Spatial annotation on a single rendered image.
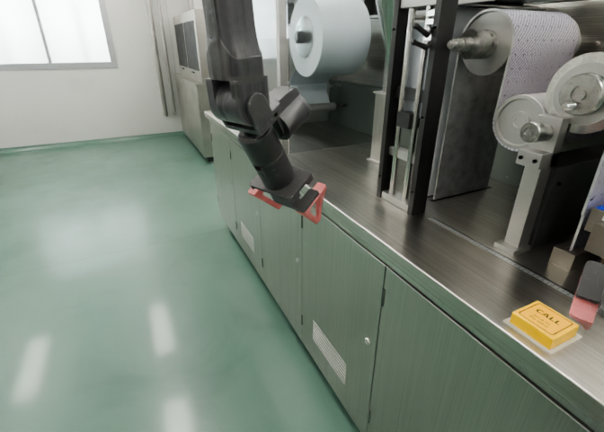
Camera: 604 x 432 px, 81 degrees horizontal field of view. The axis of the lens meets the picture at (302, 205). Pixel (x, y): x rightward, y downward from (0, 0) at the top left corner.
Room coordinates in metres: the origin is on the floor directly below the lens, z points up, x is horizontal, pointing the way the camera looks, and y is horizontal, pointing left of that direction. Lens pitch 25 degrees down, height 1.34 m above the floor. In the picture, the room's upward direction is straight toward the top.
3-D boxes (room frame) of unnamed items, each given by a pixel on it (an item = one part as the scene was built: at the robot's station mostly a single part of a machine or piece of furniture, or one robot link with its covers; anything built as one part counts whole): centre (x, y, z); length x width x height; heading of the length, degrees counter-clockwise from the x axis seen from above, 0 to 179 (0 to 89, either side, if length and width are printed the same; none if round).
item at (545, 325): (0.46, -0.40, 0.91); 0.07 x 0.07 x 0.02; 26
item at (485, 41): (0.92, -0.41, 1.34); 0.06 x 0.06 x 0.06; 26
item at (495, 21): (0.99, -0.55, 1.34); 0.25 x 0.14 x 0.14; 116
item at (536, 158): (0.72, -0.49, 1.05); 0.06 x 0.05 x 0.31; 116
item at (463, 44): (0.89, -0.36, 1.34); 0.06 x 0.03 x 0.03; 116
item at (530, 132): (0.70, -0.46, 1.18); 0.04 x 0.02 x 0.04; 26
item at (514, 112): (0.87, -0.60, 1.18); 0.26 x 0.12 x 0.12; 116
